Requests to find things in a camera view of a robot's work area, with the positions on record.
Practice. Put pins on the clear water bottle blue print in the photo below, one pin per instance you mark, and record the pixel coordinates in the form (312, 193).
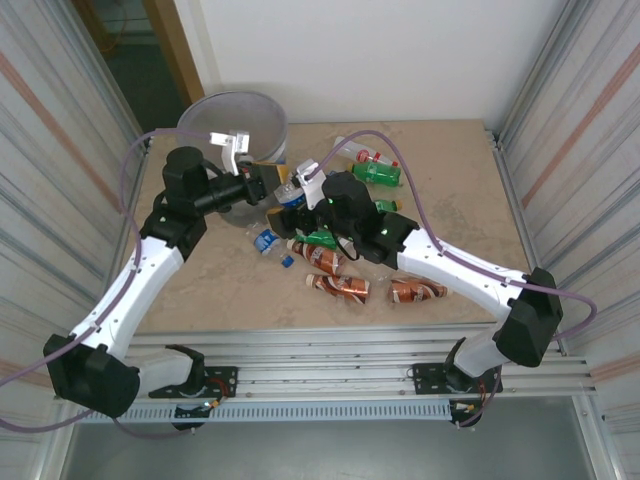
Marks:
(289, 195)

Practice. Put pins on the clear bottle blue Pepsi label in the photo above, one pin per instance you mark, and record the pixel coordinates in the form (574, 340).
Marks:
(267, 242)

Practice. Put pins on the green plastic bottle yellow cap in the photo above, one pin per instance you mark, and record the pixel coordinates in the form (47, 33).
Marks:
(390, 205)
(380, 172)

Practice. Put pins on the crushed green plastic bottle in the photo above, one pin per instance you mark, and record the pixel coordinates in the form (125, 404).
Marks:
(320, 239)

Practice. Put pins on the brown Nescafe coffee bottle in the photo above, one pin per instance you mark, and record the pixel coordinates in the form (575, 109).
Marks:
(415, 291)
(345, 286)
(320, 257)

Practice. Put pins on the white bottle red label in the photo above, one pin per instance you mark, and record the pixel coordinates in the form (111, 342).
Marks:
(350, 147)

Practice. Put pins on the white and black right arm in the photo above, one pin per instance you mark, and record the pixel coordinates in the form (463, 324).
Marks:
(460, 270)

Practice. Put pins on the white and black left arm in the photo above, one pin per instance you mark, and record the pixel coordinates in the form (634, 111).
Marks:
(145, 280)

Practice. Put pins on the clear plastic bin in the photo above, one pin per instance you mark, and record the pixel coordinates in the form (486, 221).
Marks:
(235, 115)

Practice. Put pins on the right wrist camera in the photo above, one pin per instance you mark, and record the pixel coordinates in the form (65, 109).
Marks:
(310, 182)

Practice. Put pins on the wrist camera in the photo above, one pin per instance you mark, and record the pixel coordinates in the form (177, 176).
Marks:
(235, 145)
(310, 182)

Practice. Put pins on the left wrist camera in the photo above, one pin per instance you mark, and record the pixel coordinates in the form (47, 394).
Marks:
(235, 145)

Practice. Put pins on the aluminium rail frame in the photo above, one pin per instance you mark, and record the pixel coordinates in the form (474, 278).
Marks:
(325, 350)

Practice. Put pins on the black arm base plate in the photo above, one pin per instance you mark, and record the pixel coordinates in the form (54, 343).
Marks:
(425, 375)
(225, 375)

